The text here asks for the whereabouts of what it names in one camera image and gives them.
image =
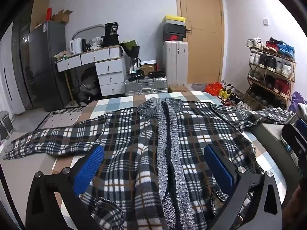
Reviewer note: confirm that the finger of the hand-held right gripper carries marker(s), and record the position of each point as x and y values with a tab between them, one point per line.
302	125
290	137

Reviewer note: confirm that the white chair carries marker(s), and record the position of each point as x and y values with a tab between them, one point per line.
6	124

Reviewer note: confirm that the red plastic bag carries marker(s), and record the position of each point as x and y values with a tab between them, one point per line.
213	89

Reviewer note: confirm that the dark glass cabinet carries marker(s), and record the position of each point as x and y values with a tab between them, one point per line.
21	71

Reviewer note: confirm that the white desk with drawers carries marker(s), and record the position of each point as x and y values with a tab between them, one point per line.
110	67

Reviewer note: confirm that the black printed bucket box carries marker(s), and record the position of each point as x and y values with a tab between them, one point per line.
110	34

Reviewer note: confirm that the checkered bed sheet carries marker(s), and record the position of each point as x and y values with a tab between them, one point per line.
112	104

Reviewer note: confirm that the brown small box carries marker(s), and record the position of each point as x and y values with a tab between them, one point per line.
148	67

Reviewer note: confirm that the grey arched mirror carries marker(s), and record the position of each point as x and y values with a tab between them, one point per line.
82	30

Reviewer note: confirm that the pile of shoes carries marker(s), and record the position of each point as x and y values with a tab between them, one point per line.
239	100

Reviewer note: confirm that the grey bed frame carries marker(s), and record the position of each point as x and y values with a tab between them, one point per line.
268	136

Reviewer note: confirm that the green wrapped bouquet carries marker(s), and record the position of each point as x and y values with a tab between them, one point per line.
130	48

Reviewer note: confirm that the black thermos bottle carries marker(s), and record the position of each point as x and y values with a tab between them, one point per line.
84	45

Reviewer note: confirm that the black open box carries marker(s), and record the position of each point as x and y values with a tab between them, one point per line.
135	76

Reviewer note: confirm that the white wall switch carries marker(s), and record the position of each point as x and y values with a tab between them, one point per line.
266	21

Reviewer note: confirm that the flat cardboard box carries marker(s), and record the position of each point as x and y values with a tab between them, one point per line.
178	88

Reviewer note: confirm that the plaid knit cardigan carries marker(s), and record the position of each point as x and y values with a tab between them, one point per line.
134	134

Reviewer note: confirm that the black bag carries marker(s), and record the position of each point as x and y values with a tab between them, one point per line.
86	86

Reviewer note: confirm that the purple bag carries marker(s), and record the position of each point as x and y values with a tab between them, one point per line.
297	99

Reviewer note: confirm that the white upright suitcase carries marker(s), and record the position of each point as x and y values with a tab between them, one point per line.
175	62

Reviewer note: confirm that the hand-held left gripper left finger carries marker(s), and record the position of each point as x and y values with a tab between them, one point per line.
88	167

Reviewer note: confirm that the yellow shoe box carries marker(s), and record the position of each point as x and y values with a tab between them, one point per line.
174	19

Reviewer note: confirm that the white crumpled cloth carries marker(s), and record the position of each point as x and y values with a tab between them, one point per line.
96	43

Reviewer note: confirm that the open cardboard box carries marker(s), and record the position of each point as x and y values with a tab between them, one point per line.
62	16

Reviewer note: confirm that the black shoe box red print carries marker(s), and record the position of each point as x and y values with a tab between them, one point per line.
174	37

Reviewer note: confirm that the white electric kettle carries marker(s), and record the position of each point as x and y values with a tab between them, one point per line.
75	46

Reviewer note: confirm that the grey floor mat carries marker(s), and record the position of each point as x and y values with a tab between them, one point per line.
197	87

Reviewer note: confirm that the wooden door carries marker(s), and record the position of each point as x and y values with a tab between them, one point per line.
206	40

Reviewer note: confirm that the wooden shoe rack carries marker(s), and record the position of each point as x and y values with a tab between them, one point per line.
271	71

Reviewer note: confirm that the patterned floor rug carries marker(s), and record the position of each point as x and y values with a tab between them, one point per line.
57	121

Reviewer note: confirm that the yellow shoes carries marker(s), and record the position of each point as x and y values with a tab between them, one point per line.
224	94

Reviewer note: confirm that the silver hard suitcase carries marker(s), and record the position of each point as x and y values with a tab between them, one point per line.
144	86

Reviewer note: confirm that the grey refrigerator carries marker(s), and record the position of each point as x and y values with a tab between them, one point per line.
45	64

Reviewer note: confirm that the black flat box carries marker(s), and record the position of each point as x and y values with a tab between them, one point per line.
157	74

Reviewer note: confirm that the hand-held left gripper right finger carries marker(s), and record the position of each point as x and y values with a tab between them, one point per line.
219	170

